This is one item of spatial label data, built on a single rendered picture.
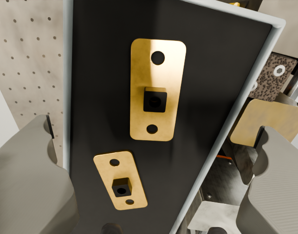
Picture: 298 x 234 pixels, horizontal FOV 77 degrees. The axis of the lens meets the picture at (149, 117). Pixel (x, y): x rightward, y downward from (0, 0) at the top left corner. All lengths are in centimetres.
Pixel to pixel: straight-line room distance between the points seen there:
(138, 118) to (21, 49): 60
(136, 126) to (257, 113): 18
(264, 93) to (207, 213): 21
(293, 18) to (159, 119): 18
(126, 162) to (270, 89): 18
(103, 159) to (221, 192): 23
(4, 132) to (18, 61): 130
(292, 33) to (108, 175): 24
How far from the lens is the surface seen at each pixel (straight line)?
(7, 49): 75
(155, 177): 20
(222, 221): 38
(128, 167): 19
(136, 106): 15
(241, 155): 37
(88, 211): 26
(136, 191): 22
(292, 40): 27
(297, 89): 40
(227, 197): 36
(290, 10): 26
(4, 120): 191
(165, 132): 16
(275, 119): 30
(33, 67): 72
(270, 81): 25
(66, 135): 18
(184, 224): 63
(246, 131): 30
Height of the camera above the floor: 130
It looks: 60 degrees down
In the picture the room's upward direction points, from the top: 180 degrees counter-clockwise
